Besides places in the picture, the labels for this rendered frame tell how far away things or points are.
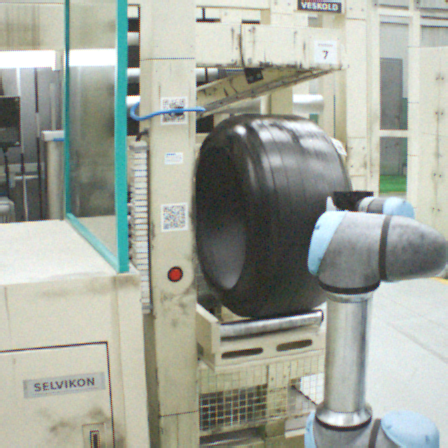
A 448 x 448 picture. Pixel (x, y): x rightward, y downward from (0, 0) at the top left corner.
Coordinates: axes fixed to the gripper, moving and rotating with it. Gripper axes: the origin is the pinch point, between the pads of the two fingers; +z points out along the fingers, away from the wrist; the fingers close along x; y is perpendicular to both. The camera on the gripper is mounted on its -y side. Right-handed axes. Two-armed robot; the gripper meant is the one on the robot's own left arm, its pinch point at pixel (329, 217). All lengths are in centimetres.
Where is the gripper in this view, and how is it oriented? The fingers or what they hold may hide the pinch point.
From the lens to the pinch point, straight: 195.9
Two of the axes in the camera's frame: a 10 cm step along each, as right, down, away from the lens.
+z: -3.7, -0.5, 9.3
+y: -0.5, -10.0, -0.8
